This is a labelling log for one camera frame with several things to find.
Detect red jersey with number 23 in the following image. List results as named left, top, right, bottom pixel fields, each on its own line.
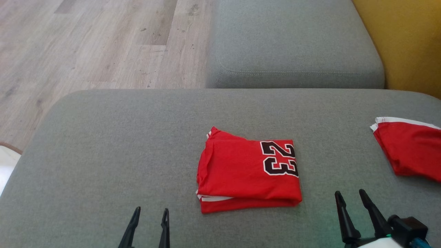
left=196, top=126, right=303, bottom=214

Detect blue-plug right gripper cable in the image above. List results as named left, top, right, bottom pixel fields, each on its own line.
left=411, top=237, right=432, bottom=248

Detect red shorts with white trim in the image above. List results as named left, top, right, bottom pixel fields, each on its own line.
left=370, top=116, right=441, bottom=183

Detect small grey sofa seat cushion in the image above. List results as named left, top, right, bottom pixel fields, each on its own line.
left=206, top=0, right=385, bottom=89

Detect white object with brown edge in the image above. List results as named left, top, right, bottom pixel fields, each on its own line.
left=0, top=142, right=23, bottom=197

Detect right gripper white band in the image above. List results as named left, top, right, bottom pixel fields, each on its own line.
left=335, top=188, right=404, bottom=248

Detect large grey sofa seat cushion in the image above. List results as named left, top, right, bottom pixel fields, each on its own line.
left=0, top=89, right=441, bottom=248

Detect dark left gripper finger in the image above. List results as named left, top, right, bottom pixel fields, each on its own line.
left=159, top=208, right=170, bottom=248
left=118, top=206, right=141, bottom=248

